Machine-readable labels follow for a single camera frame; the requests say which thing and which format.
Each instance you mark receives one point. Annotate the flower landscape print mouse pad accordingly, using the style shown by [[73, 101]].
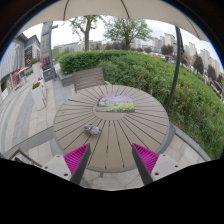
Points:
[[115, 103]]

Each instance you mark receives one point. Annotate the green hedge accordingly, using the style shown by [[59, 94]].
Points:
[[150, 76]]

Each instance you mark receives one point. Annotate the transparent computer mouse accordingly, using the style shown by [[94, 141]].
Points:
[[92, 129]]

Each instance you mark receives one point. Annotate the round leafy green tree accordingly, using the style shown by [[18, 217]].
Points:
[[126, 30]]

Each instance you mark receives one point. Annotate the dark curved umbrella pole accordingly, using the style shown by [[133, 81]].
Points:
[[176, 73]]

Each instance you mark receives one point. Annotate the tall grey sign pillar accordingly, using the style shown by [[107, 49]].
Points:
[[46, 46]]

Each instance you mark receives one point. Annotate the grey storefront building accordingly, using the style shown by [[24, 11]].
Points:
[[16, 63]]

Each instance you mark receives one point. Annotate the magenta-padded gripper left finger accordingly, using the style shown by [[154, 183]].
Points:
[[60, 165]]

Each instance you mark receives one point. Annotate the tall white planter with plants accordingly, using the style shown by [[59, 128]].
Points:
[[36, 68]]

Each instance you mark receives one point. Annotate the thin-trunk sparse tree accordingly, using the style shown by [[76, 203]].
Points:
[[86, 31]]

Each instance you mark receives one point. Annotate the distant apartment buildings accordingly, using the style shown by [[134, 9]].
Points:
[[200, 56]]

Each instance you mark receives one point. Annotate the beige patio umbrella canopy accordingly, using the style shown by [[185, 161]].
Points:
[[100, 8]]

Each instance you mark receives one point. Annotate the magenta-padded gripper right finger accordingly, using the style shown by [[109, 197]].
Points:
[[163, 165]]

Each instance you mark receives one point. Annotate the white planter with orange flowers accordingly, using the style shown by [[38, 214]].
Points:
[[37, 95]]

